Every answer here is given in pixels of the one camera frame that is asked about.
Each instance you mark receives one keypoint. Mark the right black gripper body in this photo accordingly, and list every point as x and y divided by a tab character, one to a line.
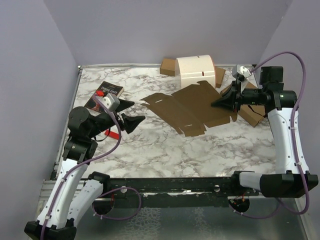
246	96

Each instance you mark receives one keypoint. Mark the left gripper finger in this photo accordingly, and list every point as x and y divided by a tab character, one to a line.
122	104
130	123

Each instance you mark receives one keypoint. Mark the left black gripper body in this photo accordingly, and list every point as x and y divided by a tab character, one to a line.
103	122

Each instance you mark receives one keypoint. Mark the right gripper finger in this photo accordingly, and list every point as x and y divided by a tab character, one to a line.
225	102
228	92

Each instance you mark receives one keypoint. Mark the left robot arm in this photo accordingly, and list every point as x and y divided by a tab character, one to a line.
65	208

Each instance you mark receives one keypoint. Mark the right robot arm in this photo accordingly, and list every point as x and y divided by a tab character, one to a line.
292	175

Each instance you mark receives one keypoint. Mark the closed brown cardboard box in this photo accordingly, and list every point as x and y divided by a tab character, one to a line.
252	114

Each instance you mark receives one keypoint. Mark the white cylindrical bread box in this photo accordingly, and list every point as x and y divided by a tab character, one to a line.
192	69

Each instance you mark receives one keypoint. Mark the small brown box behind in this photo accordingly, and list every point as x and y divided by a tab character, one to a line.
167	67

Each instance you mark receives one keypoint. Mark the red flat block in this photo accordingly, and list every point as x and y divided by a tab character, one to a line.
111	134

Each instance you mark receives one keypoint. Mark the dark paperback book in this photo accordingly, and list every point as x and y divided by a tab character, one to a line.
106	87

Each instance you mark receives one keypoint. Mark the brown cardboard piece behind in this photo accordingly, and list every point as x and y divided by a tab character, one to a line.
219	76

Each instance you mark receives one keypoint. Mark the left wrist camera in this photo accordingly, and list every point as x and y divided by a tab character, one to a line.
108	101

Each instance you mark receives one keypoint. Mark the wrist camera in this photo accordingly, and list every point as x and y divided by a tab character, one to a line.
108	101
242	76

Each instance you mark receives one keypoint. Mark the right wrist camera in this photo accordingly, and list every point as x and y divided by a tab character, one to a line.
242	76

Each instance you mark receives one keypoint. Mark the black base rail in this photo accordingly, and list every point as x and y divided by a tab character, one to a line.
175	192

